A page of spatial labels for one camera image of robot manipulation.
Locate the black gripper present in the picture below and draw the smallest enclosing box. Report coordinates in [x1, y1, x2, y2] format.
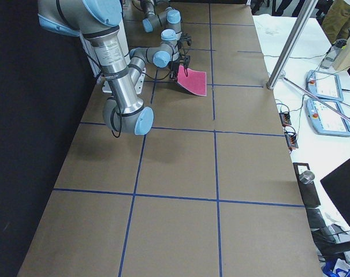
[169, 59, 183, 81]
[180, 55, 191, 77]

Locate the pink towel grey back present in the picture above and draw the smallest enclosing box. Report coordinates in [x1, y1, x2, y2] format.
[176, 65, 207, 96]

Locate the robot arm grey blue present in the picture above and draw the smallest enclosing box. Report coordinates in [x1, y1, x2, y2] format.
[38, 1, 182, 136]
[140, 1, 192, 81]

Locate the far black connector box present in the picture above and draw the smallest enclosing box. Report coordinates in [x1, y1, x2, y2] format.
[279, 111, 292, 127]

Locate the black connector box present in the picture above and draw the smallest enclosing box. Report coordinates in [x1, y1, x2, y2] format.
[279, 111, 292, 127]
[284, 129, 299, 151]

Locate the near black connector box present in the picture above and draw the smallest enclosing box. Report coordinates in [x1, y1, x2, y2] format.
[284, 129, 299, 151]

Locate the far teach pendant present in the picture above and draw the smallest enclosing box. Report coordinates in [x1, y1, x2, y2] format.
[306, 70, 344, 102]

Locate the teach pendant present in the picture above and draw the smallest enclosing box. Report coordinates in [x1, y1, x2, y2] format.
[306, 98, 350, 137]
[306, 70, 344, 102]

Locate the clear water bottle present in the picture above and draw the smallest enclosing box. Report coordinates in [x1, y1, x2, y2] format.
[320, 39, 347, 69]

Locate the near teach pendant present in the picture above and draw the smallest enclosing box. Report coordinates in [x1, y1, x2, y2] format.
[306, 98, 350, 137]

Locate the silver metal cylinder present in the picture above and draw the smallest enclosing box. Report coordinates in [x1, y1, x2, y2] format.
[299, 170, 315, 185]

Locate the person in khaki trousers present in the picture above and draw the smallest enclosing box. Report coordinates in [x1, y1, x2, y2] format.
[322, 0, 350, 44]

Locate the black flat box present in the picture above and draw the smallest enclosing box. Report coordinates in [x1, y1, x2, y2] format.
[293, 163, 321, 208]

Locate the black monitor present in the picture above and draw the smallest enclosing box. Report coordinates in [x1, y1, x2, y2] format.
[321, 159, 350, 226]

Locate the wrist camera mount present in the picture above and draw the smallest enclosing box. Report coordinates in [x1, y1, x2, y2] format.
[178, 33, 192, 48]

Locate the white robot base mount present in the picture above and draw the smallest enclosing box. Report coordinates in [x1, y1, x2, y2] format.
[81, 5, 144, 95]

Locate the aluminium frame post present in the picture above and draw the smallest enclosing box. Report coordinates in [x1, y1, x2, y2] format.
[266, 0, 318, 89]

